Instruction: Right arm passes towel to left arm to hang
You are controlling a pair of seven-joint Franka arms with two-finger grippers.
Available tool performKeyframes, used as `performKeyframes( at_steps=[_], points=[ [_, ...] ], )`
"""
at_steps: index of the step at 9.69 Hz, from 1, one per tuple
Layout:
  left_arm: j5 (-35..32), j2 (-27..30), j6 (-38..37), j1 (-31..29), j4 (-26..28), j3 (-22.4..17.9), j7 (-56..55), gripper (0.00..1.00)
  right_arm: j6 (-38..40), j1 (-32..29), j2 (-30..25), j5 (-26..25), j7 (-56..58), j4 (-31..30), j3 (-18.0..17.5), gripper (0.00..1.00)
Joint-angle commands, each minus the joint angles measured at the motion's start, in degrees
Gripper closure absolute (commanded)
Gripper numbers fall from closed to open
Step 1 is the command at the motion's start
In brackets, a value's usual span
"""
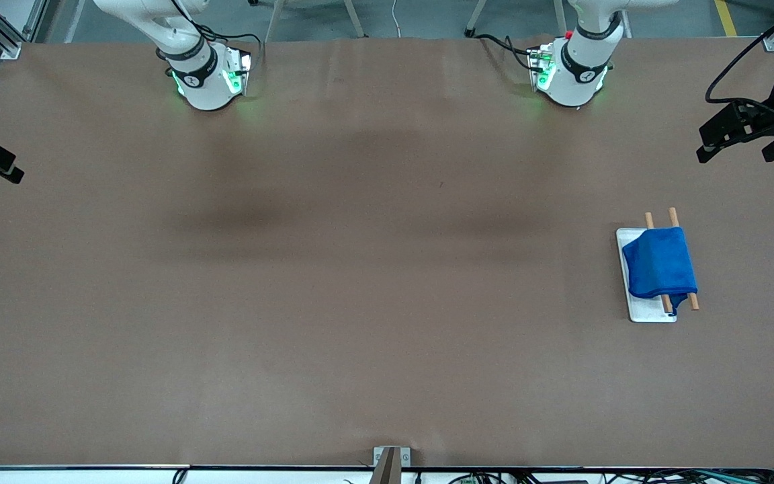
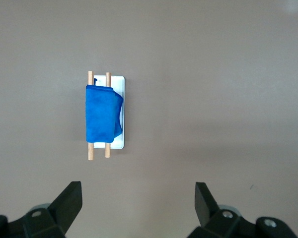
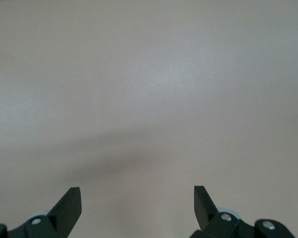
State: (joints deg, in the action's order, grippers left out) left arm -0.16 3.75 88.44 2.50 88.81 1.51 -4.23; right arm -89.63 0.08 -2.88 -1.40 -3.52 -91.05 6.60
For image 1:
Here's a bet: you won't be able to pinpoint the blue microfibre towel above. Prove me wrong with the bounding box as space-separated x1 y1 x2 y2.
621 227 699 317

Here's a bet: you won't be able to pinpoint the white towel rack wooden bars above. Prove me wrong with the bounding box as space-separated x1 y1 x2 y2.
615 207 701 324

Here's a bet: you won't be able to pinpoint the brown table cover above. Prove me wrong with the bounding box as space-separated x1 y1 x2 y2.
0 37 774 469

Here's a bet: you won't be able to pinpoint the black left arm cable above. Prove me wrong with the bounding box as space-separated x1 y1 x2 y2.
704 0 774 106

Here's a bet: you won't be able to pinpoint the black left base cable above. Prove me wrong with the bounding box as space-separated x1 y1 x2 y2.
474 33 537 72

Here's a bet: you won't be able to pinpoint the black base cable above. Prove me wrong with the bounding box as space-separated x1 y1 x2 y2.
474 33 537 72
199 26 264 52

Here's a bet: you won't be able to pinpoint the black right base cable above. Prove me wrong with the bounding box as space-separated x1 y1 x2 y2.
199 26 264 52

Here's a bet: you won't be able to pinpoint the tangled cable bundle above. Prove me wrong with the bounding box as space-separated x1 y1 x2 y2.
447 468 774 484

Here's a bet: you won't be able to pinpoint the grey metal camera bracket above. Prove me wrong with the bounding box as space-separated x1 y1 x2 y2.
370 446 412 484

